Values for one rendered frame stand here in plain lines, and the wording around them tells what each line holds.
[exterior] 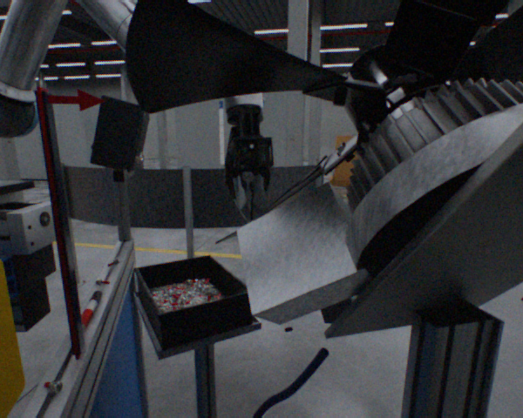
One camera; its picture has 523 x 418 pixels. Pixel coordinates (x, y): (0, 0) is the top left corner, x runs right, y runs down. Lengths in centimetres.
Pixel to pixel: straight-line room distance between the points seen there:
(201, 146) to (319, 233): 644
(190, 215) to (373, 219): 193
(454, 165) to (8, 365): 32
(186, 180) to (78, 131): 816
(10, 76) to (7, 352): 80
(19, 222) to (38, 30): 42
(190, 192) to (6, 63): 143
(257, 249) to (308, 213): 8
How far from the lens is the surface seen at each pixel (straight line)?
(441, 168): 30
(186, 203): 219
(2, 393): 25
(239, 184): 63
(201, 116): 681
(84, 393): 52
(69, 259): 46
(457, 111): 35
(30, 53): 96
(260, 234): 45
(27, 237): 82
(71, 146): 1035
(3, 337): 24
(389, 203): 31
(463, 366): 54
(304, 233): 42
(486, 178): 29
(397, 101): 43
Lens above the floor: 114
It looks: 13 degrees down
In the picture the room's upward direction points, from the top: straight up
